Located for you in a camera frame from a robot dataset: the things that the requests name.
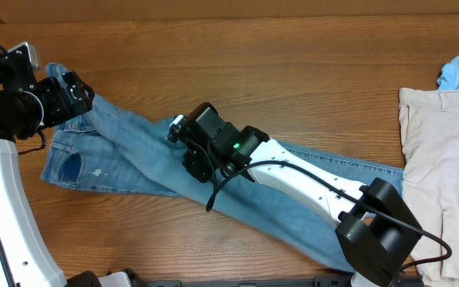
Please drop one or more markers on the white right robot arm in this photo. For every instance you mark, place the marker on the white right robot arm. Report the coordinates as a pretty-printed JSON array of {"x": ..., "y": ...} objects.
[{"x": 375, "y": 228}]

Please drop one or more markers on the light blue denim jeans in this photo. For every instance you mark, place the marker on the light blue denim jeans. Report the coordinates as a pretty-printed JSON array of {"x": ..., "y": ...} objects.
[{"x": 113, "y": 150}]

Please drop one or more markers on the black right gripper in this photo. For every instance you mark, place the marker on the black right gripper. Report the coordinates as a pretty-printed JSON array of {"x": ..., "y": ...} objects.
[{"x": 194, "y": 162}]

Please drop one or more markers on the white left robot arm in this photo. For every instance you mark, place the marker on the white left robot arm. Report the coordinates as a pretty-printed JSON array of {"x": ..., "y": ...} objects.
[{"x": 27, "y": 107}]

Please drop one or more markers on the beige folded trousers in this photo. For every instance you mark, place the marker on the beige folded trousers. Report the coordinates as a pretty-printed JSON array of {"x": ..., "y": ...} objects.
[{"x": 429, "y": 128}]

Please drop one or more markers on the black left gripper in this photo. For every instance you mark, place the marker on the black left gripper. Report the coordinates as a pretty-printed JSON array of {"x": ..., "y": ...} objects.
[{"x": 61, "y": 109}]

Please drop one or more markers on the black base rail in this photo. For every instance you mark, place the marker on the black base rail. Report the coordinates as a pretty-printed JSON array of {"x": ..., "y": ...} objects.
[{"x": 342, "y": 280}]

